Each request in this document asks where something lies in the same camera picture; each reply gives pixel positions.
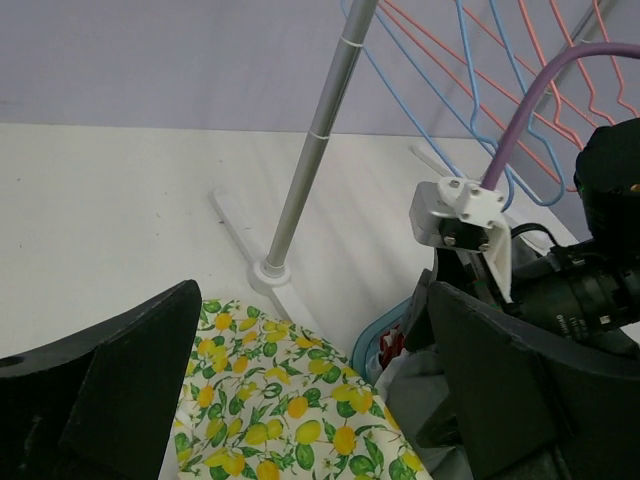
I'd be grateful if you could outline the lemon print skirt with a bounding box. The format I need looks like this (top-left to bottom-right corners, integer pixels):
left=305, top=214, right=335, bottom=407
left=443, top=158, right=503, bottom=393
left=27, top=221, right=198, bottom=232
left=173, top=299, right=428, bottom=479

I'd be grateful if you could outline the teal plastic basin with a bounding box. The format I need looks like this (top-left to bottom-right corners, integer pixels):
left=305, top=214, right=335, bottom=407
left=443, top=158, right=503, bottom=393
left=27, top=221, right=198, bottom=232
left=350, top=298, right=411, bottom=384

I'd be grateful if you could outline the grey skirt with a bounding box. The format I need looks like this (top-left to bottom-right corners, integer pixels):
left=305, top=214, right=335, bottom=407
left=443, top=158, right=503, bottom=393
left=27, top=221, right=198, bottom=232
left=374, top=345, right=473, bottom=479

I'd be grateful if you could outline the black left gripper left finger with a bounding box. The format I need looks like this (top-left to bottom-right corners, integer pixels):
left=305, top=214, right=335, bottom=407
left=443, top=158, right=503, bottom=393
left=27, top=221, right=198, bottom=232
left=1, top=280, right=202, bottom=479

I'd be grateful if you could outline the red poppy print skirt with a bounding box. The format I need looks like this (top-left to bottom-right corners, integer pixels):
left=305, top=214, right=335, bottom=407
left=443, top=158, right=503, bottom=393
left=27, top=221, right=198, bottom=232
left=378, top=327, right=405, bottom=369

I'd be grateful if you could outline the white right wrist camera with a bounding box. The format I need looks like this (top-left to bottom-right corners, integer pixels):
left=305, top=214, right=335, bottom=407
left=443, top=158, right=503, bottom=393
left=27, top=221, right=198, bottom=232
left=409, top=177, right=512, bottom=303

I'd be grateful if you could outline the blue wire hanger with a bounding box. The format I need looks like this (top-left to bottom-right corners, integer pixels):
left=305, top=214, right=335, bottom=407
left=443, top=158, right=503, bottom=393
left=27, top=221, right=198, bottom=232
left=340, top=1, right=516, bottom=179
left=455, top=1, right=567, bottom=207

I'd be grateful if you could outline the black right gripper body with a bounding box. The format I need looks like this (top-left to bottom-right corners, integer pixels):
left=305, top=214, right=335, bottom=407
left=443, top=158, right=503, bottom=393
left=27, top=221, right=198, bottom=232
left=402, top=248, right=503, bottom=355

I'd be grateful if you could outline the silver clothes rack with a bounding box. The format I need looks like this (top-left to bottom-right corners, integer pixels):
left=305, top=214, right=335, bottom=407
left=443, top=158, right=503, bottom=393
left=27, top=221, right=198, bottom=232
left=209, top=0, right=621, bottom=326

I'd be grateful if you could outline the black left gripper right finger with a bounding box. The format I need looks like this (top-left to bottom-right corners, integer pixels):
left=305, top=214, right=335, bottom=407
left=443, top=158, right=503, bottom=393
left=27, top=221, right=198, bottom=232
left=428, top=282, right=639, bottom=479

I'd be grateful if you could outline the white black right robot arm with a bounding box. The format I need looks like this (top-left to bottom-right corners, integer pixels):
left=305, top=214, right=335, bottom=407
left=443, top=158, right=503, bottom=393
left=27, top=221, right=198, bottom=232
left=401, top=119, right=639, bottom=359

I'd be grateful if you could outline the pink hanger with poppy skirt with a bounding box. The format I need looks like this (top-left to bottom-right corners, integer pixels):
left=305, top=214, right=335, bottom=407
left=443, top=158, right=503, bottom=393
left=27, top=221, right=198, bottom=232
left=381, top=1, right=560, bottom=184

